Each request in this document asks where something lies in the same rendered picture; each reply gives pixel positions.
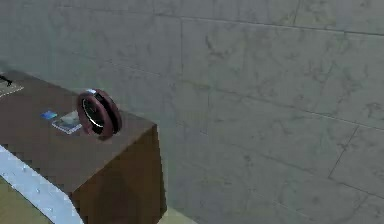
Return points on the dark red round clock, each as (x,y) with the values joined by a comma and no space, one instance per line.
(99,114)

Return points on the brown wooden cabinet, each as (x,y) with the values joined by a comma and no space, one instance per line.
(110,166)

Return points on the pale flat rectangular card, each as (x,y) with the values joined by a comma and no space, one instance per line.
(67,122)

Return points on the small blue card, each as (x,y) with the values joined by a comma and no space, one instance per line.
(49,115)

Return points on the grey flat sheet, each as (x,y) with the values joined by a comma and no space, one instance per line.
(7,88)

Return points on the small black object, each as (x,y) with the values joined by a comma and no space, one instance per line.
(5,80)

